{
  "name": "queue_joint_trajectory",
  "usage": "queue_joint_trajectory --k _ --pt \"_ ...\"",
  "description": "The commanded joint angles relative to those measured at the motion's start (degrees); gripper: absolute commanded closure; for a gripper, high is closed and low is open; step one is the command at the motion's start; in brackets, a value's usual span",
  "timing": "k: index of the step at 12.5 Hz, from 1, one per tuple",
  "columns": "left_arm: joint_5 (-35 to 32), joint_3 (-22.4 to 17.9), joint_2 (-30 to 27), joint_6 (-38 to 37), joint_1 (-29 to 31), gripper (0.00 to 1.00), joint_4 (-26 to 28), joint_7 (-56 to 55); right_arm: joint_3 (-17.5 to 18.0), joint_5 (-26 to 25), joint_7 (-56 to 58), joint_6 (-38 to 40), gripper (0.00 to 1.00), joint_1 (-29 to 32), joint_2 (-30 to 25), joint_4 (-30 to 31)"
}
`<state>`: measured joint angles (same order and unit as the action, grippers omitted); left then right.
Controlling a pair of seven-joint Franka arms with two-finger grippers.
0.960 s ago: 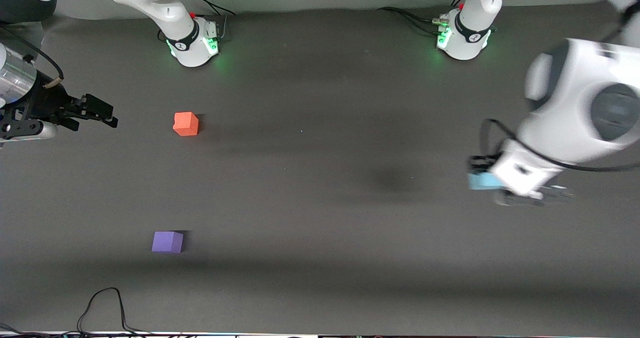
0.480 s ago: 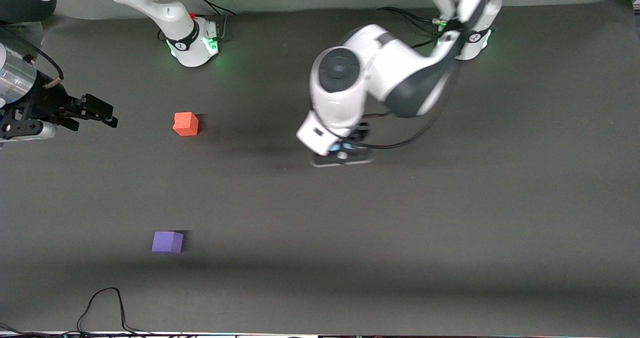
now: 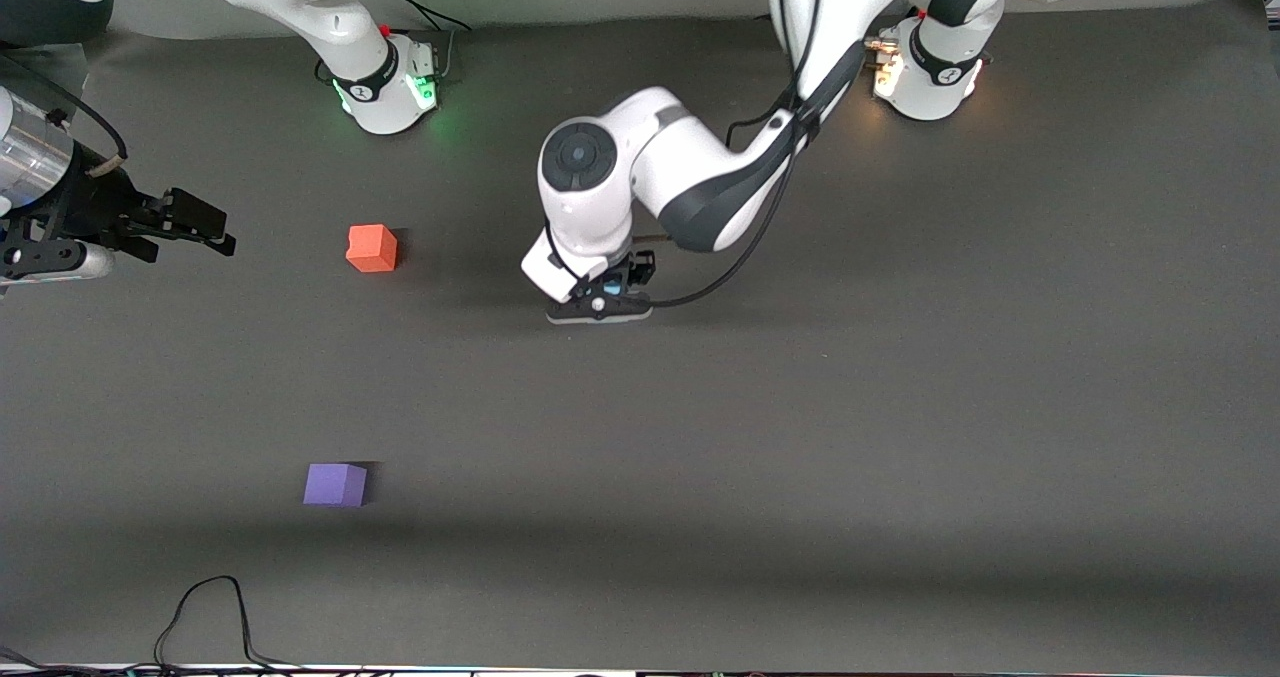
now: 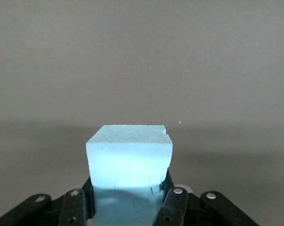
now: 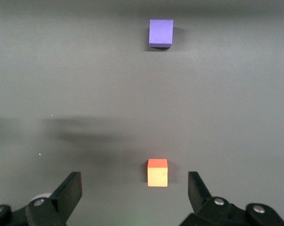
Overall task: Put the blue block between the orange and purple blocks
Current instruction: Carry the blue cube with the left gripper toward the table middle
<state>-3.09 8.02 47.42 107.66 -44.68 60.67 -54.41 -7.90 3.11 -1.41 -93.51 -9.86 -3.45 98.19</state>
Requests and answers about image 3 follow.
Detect orange foam block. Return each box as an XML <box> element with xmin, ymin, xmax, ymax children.
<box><xmin>345</xmin><ymin>224</ymin><xmax>399</xmax><ymax>274</ymax></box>

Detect purple foam block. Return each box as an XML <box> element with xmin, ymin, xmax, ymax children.
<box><xmin>303</xmin><ymin>463</ymin><xmax>369</xmax><ymax>509</ymax></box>

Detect dark grey table mat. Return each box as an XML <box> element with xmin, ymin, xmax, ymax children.
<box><xmin>0</xmin><ymin>0</ymin><xmax>1280</xmax><ymax>674</ymax></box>

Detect black right arm base cables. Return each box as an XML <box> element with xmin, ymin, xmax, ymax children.
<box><xmin>378</xmin><ymin>0</ymin><xmax>473</xmax><ymax>83</ymax></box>

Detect thin black looped cable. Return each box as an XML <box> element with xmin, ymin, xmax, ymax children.
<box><xmin>153</xmin><ymin>575</ymin><xmax>306</xmax><ymax>674</ymax></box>

